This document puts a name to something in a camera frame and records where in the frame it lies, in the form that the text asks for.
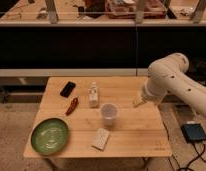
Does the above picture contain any wooden table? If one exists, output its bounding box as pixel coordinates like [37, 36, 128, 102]
[24, 77, 172, 159]

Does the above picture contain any translucent white cup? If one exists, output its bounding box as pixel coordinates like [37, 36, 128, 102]
[100, 103, 118, 126]

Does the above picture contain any black smartphone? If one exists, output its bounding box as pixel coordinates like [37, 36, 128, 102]
[60, 82, 76, 97]

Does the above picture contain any white rectangular sponge block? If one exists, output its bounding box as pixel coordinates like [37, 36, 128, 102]
[92, 128, 110, 151]

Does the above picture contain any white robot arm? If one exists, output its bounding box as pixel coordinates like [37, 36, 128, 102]
[133, 53, 206, 118]

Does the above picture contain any red chili pepper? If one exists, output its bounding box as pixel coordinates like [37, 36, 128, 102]
[65, 97, 79, 116]

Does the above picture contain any small white bottle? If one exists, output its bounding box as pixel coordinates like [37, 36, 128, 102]
[89, 82, 99, 108]

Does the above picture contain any background workbench shelf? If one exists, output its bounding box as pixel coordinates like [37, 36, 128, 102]
[0, 0, 206, 27]

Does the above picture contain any black cable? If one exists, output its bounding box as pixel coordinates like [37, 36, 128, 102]
[161, 114, 206, 171]

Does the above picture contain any green ceramic plate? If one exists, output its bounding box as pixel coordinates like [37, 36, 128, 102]
[31, 118, 69, 155]

